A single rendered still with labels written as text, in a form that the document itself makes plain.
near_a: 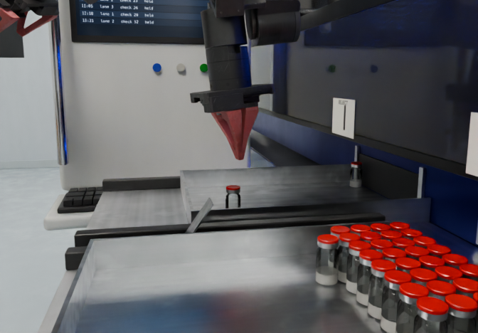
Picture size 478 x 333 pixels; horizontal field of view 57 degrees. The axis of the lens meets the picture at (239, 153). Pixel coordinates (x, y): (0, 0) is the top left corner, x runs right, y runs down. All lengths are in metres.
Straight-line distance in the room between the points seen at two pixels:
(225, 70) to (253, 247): 0.23
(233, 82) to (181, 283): 0.26
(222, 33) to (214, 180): 0.34
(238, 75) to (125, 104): 0.61
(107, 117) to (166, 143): 0.16
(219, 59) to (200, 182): 0.31
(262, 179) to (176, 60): 0.45
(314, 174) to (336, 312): 0.49
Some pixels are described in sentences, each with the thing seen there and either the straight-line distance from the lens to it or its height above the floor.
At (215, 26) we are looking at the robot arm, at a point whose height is 1.15.
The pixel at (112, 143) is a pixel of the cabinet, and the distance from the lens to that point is 1.17.
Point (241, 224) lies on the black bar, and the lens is 0.56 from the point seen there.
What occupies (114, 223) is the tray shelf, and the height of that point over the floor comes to 0.88.
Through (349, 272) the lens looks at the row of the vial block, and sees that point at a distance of 0.44.
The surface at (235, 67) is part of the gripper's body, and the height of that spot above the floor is 1.10.
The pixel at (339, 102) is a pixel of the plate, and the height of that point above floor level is 1.04.
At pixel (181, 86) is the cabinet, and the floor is 1.06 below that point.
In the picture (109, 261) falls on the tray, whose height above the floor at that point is 0.89.
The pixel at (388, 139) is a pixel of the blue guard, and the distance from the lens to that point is 0.61.
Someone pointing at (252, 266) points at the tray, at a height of 0.88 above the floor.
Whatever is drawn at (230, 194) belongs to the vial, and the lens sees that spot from 0.63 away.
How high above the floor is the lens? 1.08
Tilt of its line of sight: 10 degrees down
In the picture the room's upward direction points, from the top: straight up
